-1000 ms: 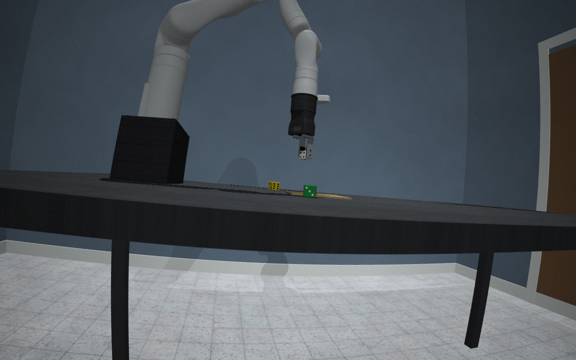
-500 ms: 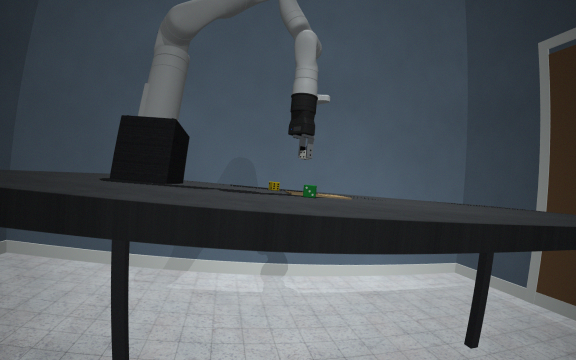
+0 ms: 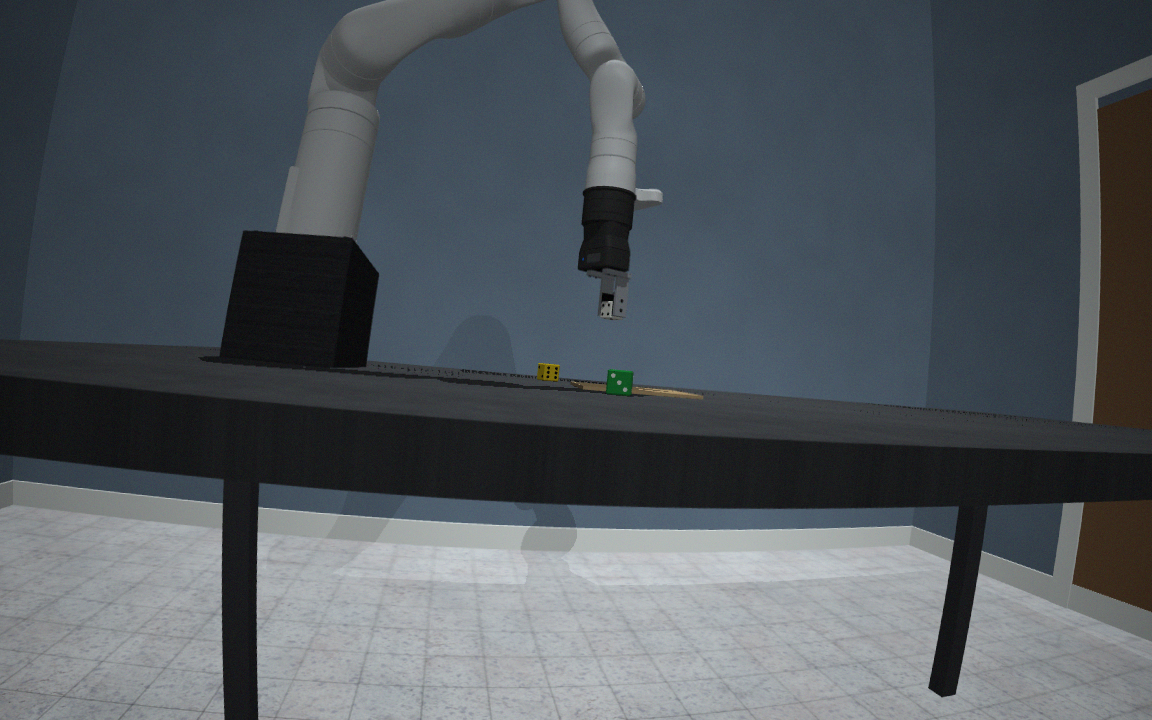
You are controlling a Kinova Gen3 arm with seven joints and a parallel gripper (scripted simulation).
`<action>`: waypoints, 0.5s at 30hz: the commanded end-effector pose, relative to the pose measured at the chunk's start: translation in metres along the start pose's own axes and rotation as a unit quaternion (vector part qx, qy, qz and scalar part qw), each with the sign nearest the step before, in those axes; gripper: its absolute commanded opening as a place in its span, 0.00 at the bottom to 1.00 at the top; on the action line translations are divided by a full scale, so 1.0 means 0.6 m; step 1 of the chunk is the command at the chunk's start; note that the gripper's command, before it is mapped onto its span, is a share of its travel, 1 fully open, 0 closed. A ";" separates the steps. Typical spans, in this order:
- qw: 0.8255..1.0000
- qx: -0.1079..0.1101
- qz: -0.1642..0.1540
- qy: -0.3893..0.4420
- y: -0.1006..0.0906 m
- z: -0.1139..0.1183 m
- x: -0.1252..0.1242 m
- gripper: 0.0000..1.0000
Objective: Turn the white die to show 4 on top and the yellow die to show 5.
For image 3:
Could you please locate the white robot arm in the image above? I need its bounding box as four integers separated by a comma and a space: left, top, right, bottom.
276, 0, 646, 243

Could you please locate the green die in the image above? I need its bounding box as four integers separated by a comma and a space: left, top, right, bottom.
606, 369, 632, 396

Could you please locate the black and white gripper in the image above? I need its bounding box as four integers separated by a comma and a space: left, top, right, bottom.
578, 156, 664, 318

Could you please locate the tan flat mat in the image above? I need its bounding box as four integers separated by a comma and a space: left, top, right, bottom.
571, 382, 703, 399

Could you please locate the yellow die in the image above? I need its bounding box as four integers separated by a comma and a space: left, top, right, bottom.
537, 363, 560, 381

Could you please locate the white die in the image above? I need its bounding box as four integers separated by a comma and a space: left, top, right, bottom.
600, 301, 623, 320

